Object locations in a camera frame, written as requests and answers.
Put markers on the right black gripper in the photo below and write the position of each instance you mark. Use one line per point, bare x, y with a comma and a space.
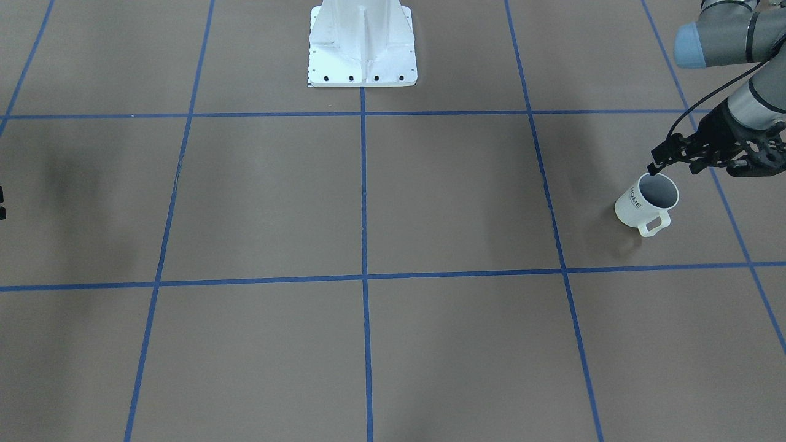
2, 212

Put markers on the white camera pillar with base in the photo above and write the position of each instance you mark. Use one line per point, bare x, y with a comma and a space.
355, 44

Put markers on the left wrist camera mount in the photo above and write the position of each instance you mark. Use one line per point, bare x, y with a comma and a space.
762, 152

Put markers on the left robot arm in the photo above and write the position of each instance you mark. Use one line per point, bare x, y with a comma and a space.
736, 32

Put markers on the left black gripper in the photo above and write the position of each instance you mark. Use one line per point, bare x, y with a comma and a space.
717, 130

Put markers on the white ribbed mug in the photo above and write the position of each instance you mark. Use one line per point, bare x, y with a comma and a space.
646, 204

